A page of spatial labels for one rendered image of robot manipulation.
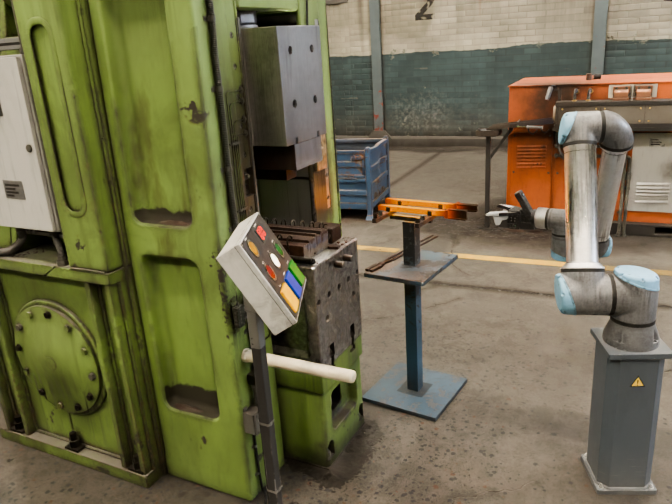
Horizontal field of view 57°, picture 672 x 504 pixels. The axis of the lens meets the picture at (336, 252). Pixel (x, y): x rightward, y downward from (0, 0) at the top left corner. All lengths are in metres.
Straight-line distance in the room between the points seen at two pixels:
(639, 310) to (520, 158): 3.50
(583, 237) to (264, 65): 1.27
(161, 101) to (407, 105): 8.16
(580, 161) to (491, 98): 7.50
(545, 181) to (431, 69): 4.67
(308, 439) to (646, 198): 3.89
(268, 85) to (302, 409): 1.30
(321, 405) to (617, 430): 1.12
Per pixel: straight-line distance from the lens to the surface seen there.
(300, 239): 2.40
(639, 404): 2.56
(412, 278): 2.77
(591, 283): 2.36
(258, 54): 2.23
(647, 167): 5.71
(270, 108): 2.22
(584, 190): 2.40
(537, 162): 5.74
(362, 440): 2.91
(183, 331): 2.50
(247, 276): 1.73
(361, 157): 6.07
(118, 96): 2.33
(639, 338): 2.45
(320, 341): 2.43
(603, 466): 2.70
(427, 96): 10.10
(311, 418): 2.65
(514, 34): 9.77
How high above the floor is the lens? 1.70
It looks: 19 degrees down
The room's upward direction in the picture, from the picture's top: 4 degrees counter-clockwise
